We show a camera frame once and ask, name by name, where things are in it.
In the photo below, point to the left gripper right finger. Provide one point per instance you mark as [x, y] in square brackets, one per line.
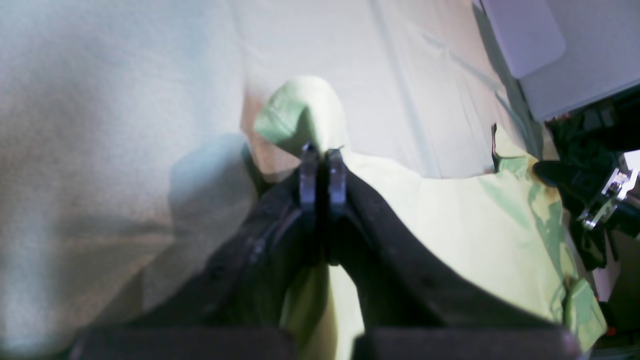
[416, 307]

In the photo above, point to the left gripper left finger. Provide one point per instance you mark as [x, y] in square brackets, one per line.
[231, 308]

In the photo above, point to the light yellow-green T-shirt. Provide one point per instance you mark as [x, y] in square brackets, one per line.
[503, 231]

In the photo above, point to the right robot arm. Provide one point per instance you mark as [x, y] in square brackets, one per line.
[597, 175]

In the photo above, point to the white bin at left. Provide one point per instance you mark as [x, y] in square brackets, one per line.
[567, 54]

